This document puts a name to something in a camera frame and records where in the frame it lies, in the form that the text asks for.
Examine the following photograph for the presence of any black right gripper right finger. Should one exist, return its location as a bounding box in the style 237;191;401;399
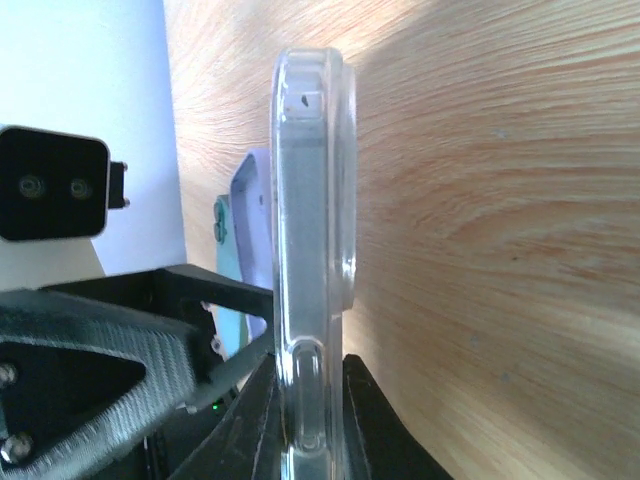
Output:
343;354;452;480

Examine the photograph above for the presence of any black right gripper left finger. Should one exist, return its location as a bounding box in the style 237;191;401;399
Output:
171;354;285;480

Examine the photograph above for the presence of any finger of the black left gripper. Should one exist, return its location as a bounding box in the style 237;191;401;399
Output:
1;290;206;479
44;264;274;320

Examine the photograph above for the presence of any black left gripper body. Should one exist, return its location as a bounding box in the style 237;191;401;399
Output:
144;385;239;479

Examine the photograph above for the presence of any teal phone case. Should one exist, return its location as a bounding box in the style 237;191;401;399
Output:
212;193;251;361

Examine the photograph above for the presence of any lavender phone case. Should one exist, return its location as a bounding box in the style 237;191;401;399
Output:
229;148;275;341

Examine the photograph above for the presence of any clear magsafe phone case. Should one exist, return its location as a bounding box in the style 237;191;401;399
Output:
270;48;358;479

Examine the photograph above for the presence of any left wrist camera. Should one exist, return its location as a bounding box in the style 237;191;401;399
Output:
1;125;129;290

